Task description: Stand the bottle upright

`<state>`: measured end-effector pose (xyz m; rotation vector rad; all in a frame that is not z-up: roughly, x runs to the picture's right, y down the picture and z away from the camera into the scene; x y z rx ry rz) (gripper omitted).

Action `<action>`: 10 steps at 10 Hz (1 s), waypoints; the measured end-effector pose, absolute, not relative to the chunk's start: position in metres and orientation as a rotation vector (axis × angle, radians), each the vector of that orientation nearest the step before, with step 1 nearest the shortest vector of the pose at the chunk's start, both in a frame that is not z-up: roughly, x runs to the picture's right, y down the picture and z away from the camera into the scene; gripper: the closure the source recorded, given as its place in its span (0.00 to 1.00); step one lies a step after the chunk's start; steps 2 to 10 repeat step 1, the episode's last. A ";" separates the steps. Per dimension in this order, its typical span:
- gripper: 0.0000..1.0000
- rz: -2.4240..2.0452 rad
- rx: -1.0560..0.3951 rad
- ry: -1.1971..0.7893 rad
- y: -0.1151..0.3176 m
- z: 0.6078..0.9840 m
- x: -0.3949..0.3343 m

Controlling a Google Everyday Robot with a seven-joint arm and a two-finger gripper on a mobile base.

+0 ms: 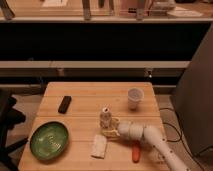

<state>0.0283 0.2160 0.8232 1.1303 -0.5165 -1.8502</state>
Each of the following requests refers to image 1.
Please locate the white folded cloth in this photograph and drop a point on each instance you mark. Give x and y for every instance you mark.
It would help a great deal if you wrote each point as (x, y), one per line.
(99, 146)

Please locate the long metal shelf rail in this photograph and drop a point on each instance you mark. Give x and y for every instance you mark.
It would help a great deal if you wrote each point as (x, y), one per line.
(93, 64)

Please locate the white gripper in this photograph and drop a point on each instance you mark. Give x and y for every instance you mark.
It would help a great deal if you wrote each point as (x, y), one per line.
(126, 129)

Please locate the black rectangular remote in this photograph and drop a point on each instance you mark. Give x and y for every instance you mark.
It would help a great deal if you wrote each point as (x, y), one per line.
(64, 104)

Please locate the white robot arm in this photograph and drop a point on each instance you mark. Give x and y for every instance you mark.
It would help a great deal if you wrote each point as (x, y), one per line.
(153, 136)

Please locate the white plastic cup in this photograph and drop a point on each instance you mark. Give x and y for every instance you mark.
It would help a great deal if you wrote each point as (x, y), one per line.
(135, 95)

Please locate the grey cabinet panel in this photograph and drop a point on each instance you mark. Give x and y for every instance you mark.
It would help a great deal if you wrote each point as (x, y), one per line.
(193, 98)

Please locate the black chair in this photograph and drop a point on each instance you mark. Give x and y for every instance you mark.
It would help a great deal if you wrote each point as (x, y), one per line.
(9, 117)

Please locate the green round plate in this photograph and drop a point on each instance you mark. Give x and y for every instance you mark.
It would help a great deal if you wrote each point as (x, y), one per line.
(49, 141)

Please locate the small clear bottle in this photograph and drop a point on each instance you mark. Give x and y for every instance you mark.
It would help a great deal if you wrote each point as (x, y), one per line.
(105, 118)

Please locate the orange carrot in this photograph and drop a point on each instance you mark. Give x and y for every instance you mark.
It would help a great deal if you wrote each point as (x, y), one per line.
(136, 151)

